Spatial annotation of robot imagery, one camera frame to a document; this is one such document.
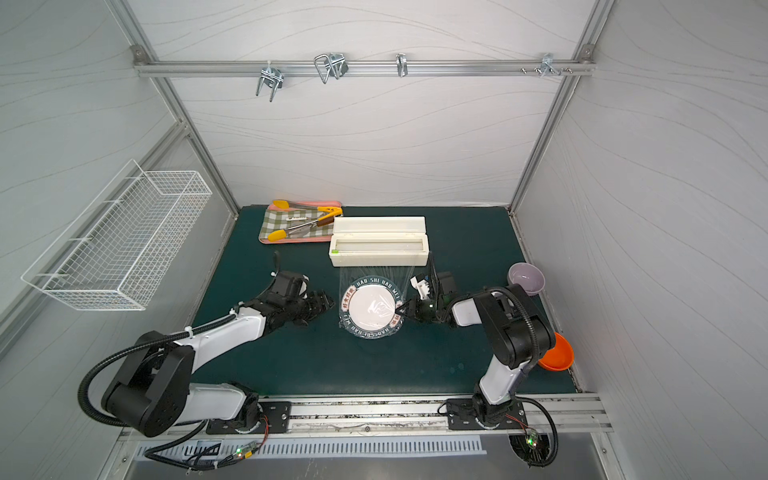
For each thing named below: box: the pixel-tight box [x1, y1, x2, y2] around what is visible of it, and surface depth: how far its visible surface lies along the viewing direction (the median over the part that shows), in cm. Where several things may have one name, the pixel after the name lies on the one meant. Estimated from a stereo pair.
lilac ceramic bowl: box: [508, 262, 546, 296], surface depth 98 cm
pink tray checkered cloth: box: [259, 200, 342, 244], surface depth 117 cm
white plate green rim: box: [339, 276, 403, 339], surface depth 93 cm
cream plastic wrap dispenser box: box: [328, 216, 430, 267], surface depth 103 cm
